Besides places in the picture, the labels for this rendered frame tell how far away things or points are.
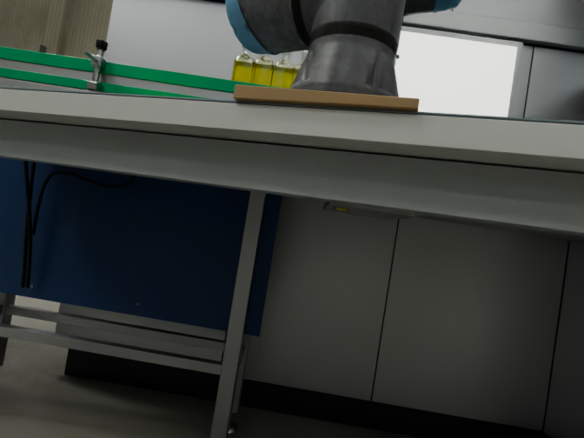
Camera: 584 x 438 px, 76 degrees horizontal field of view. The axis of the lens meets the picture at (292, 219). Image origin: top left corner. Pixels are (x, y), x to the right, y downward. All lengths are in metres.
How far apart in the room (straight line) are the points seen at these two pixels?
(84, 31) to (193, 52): 5.37
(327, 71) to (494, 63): 1.03
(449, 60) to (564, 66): 0.38
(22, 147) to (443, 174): 0.62
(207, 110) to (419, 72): 0.98
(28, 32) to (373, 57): 7.20
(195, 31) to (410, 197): 1.14
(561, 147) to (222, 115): 0.35
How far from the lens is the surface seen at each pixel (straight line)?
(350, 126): 0.41
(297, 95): 0.43
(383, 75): 0.49
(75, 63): 1.20
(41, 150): 0.70
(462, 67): 1.41
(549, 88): 1.54
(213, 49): 1.40
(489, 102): 1.40
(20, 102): 0.68
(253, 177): 0.48
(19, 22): 7.77
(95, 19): 6.70
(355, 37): 0.50
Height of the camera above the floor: 0.61
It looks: 2 degrees up
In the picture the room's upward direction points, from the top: 9 degrees clockwise
